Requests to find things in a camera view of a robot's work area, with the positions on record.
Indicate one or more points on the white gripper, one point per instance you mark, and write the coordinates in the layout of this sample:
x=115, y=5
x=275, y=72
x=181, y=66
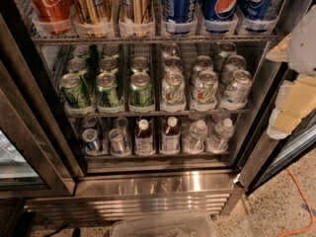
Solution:
x=303, y=46

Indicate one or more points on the white diet can front right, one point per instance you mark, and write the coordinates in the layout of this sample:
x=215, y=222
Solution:
x=238, y=87

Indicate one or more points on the white diet can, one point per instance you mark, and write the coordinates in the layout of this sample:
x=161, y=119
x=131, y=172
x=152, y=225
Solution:
x=173, y=86
x=219, y=51
x=205, y=87
x=169, y=50
x=238, y=87

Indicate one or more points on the white diet can second-row right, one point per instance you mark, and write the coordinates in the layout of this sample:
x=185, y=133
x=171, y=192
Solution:
x=232, y=63

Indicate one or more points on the white diet can second-row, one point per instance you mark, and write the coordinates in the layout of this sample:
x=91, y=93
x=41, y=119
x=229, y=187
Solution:
x=202, y=62
x=172, y=63
x=232, y=63

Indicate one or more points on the white diet can back right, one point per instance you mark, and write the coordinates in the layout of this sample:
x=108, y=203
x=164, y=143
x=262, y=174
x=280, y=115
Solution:
x=219, y=51

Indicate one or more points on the fridge glass door right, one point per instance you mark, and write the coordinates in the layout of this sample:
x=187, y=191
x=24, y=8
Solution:
x=265, y=157

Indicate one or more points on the fridge glass door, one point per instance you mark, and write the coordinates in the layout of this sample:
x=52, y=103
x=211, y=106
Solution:
x=29, y=121
x=265, y=157

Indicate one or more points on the blue Pepsi can right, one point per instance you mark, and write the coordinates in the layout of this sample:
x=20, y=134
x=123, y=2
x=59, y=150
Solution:
x=257, y=14

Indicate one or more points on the blue pepsi can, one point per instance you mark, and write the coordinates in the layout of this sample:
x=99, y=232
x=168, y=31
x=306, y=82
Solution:
x=257, y=14
x=219, y=16
x=178, y=15

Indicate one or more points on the white diet can front middle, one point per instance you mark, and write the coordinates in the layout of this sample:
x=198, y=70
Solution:
x=205, y=87

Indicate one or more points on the white diet can second-row middle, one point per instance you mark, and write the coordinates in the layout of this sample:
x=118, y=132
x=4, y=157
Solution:
x=202, y=62

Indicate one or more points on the blue Pepsi can middle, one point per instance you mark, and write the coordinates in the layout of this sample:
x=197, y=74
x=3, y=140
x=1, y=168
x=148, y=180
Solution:
x=219, y=16

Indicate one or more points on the white diet can second-row left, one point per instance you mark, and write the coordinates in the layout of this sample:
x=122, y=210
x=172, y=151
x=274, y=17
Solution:
x=172, y=63

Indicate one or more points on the white diet can front left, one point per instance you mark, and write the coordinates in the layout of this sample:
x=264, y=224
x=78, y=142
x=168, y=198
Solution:
x=173, y=86

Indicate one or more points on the white diet can back left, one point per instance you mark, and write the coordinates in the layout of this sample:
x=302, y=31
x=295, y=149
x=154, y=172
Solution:
x=169, y=50

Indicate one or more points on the blue Pepsi can left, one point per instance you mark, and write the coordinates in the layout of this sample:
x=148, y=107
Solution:
x=178, y=15

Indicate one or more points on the green can second-row right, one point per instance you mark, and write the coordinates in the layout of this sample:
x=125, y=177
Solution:
x=139, y=64

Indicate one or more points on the gold can right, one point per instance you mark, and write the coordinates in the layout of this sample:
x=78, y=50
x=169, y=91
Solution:
x=136, y=14

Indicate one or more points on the gold can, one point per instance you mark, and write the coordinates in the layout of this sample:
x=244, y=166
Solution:
x=136, y=14
x=93, y=17

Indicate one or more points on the stainless steel fridge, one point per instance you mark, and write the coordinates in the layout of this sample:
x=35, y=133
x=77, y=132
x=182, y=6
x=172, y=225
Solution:
x=112, y=188

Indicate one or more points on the silver can bottom back right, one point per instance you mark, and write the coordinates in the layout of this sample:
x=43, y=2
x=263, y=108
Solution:
x=122, y=123

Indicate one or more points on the silver can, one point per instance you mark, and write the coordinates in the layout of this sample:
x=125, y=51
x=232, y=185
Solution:
x=117, y=141
x=122, y=123
x=90, y=123
x=92, y=141

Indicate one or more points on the silver can bottom front right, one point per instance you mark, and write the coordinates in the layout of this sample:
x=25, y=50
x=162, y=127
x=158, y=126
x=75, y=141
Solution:
x=117, y=141

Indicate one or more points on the silver can bottom back left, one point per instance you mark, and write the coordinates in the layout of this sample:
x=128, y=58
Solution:
x=90, y=123

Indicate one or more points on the silver can bottom front left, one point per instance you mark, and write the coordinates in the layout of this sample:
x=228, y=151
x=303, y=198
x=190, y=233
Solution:
x=92, y=141

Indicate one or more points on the gold can left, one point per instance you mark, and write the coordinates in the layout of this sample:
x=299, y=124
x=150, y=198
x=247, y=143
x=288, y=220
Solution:
x=93, y=17

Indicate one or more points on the green can second-row left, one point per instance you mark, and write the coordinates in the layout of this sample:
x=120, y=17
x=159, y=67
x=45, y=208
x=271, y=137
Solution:
x=79, y=66

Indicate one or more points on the red Coca-Cola can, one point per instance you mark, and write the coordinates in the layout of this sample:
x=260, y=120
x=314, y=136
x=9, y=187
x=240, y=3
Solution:
x=54, y=14

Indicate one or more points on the fridge glass door left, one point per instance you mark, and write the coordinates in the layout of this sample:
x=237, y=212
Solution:
x=29, y=121

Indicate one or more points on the clear water bottle right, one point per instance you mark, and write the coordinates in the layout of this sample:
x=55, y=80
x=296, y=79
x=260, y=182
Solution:
x=220, y=136

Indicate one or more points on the clear water bottle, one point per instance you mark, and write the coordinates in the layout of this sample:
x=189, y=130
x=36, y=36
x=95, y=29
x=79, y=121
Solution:
x=220, y=136
x=194, y=142

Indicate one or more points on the clear water bottle left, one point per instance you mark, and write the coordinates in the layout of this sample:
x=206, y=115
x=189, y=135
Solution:
x=194, y=142

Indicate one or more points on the brown tea bottle right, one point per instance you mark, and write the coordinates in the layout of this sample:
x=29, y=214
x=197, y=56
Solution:
x=170, y=137

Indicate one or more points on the brown tea bottle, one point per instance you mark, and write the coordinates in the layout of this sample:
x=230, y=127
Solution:
x=143, y=139
x=170, y=137

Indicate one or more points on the brown tea bottle left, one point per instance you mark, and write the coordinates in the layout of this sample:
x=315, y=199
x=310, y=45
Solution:
x=143, y=139

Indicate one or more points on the clear plastic bin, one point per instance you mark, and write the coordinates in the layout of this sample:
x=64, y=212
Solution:
x=171, y=224

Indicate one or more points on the middle wire shelf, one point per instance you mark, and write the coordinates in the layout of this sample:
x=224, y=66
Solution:
x=155, y=114

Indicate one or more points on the wire shelf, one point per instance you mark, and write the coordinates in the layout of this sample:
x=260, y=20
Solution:
x=134, y=40
x=155, y=114

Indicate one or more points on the top wire shelf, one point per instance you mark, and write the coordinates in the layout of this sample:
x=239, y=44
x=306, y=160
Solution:
x=134, y=40

